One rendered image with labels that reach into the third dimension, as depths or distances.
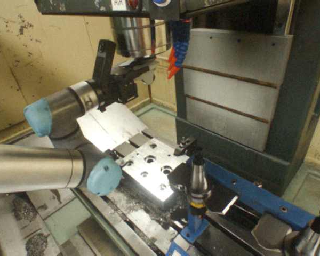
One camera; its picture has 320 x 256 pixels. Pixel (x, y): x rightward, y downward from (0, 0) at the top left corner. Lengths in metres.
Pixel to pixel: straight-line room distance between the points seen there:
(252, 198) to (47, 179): 0.39
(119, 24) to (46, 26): 1.04
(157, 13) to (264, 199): 0.40
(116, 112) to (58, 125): 1.24
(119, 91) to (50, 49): 1.05
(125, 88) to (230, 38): 0.53
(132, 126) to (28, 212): 0.85
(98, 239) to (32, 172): 0.71
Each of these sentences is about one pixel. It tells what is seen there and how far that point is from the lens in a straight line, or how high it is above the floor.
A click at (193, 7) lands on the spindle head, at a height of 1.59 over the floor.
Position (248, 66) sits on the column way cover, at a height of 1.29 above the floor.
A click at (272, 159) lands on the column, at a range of 1.15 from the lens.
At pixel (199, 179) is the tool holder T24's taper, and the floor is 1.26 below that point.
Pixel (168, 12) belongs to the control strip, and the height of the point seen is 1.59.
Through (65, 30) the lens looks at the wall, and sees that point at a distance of 1.62.
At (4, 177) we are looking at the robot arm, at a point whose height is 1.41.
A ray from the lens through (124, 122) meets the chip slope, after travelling 1.68.
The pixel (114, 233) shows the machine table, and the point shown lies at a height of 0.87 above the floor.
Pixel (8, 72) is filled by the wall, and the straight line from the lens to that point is 1.54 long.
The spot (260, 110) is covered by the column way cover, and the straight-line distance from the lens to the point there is 1.01.
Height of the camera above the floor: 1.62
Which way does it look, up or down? 34 degrees down
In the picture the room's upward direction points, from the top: 8 degrees counter-clockwise
